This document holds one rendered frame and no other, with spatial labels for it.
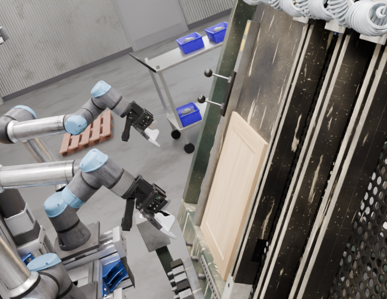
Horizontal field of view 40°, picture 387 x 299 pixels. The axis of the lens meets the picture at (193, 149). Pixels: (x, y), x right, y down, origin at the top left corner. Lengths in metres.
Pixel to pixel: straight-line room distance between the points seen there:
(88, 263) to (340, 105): 1.46
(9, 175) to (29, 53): 10.64
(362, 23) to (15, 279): 1.30
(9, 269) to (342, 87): 1.15
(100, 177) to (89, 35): 10.71
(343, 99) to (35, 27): 11.09
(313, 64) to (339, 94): 0.23
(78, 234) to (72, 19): 9.96
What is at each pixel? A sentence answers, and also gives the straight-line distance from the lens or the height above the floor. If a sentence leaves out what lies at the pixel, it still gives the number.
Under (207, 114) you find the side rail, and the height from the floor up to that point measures 1.30.
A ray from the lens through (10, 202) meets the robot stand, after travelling 2.12.
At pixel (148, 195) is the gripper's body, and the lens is 1.58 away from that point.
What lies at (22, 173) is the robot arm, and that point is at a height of 1.61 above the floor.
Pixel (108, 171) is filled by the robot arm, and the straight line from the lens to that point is 1.53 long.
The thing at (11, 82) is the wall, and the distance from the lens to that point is 12.57.
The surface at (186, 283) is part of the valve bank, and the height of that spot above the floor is 0.76.
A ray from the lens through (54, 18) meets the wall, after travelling 12.19.
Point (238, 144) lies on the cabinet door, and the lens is 2.14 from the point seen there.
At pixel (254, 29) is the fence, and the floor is 1.65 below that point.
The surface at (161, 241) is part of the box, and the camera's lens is 2.68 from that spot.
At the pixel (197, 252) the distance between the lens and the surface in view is 2.34.
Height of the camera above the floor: 2.13
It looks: 22 degrees down
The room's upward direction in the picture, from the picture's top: 21 degrees counter-clockwise
